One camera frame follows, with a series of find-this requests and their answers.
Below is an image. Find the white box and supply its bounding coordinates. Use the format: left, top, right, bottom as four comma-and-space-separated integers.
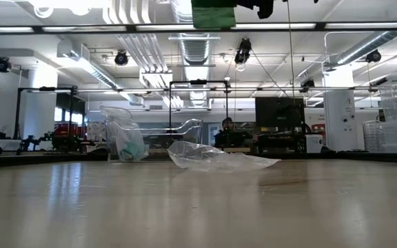
305, 134, 324, 154

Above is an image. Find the thin hanging cable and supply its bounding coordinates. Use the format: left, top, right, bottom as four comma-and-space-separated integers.
285, 0, 296, 104

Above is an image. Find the clear plastic container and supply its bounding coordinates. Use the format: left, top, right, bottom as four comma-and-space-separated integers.
104, 118, 205, 162

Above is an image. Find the white air duct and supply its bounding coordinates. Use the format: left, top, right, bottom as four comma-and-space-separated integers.
56, 40, 144, 106

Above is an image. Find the white storage bin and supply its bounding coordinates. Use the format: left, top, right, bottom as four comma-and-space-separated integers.
0, 139, 23, 152

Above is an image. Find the clear plastic bin stack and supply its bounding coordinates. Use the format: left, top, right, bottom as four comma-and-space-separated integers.
362, 77, 397, 154

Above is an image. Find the black metal rig frame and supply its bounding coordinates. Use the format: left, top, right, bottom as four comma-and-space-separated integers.
0, 21, 397, 161

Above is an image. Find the white ceiling pipe rack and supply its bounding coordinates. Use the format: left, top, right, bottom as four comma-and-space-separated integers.
103, 0, 170, 75

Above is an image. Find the wooden workstation table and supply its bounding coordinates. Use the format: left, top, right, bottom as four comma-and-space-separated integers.
149, 147, 252, 155

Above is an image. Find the black workstation frame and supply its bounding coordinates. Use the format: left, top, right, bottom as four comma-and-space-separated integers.
14, 86, 79, 141
168, 79, 230, 154

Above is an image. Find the white ceiling cable loop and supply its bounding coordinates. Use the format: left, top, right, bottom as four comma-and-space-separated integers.
32, 0, 56, 19

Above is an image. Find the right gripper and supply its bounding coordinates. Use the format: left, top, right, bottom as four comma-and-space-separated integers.
236, 0, 275, 20

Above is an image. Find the white LED light bar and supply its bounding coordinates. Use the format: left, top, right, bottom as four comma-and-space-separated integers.
325, 21, 397, 30
41, 25, 128, 33
0, 26, 34, 34
234, 23, 317, 30
135, 24, 194, 32

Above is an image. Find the red tool chest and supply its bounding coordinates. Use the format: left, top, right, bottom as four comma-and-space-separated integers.
53, 122, 88, 152

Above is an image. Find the silver ceiling duct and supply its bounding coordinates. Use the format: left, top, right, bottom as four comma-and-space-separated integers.
336, 10, 397, 66

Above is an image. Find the green bandage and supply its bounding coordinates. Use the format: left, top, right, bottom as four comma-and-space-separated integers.
190, 0, 237, 30

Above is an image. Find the person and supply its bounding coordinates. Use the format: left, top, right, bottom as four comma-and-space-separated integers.
214, 116, 254, 149

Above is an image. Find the black monitor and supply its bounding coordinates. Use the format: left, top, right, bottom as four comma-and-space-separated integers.
255, 96, 306, 128

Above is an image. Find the black equipment rack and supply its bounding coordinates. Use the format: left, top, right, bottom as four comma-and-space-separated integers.
256, 124, 312, 154

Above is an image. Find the black ceiling spotlight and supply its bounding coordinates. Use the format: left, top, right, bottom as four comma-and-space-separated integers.
0, 56, 12, 74
300, 78, 316, 94
366, 49, 383, 64
234, 37, 253, 65
114, 50, 130, 67

